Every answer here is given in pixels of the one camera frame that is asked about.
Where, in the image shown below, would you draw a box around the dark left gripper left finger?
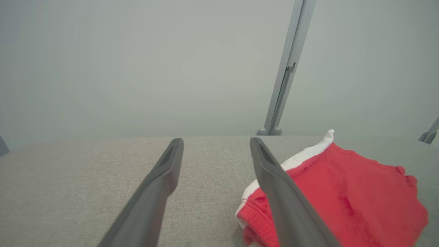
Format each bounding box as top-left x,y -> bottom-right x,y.
98,138 -> 184,247

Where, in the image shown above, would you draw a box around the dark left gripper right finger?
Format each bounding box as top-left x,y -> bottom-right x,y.
250,137 -> 340,247

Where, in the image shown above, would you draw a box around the red shorts with white trim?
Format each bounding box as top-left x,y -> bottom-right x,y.
235,130 -> 429,247

